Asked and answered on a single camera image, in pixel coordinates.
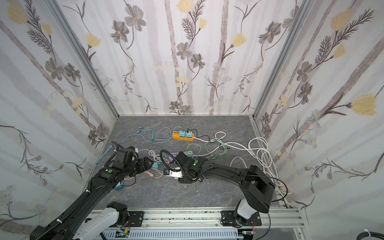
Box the black charging cable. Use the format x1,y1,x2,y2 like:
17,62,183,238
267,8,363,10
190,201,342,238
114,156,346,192
185,127,211,142

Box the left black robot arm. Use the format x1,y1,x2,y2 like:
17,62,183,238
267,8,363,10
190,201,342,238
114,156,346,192
30,142,154,240

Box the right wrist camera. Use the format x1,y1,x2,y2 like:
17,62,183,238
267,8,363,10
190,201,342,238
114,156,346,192
163,169,183,178

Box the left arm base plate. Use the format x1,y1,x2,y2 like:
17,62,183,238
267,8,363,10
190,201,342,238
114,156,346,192
122,211,145,228

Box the aluminium mounting rail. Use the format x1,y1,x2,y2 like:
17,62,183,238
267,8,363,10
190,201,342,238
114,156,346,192
56,206,307,232

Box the green charger plug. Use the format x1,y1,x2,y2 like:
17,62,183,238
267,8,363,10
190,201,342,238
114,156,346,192
185,150,194,158

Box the teal USB charger plug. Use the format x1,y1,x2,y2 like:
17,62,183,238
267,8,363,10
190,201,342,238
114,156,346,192
179,131,186,138

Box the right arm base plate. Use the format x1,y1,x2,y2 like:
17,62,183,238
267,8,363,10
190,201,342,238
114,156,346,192
221,210,262,228

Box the white power cords bundle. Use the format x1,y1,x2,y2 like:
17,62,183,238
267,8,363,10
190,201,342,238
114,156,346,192
193,131,293,208

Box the light green charging cable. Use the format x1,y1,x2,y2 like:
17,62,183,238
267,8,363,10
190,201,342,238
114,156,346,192
185,136,229,160

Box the teal multi-head charging cable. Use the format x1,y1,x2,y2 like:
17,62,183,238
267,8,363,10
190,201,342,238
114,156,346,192
95,127,181,166

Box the orange power strip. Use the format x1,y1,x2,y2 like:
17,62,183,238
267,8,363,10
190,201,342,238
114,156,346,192
172,131,195,142

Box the purple power strip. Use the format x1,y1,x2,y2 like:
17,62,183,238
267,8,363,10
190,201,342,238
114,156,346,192
169,153,179,162

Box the pink charging cable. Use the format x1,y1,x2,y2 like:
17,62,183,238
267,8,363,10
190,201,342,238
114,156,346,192
122,169,164,181

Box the white slotted cable duct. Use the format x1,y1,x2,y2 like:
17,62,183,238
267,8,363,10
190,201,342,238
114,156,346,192
103,229,244,240

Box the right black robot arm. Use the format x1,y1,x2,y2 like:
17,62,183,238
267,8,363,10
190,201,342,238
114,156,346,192
160,150,276,225

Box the teal charger near rail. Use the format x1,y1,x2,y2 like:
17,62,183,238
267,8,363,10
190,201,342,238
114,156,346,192
114,183,124,192

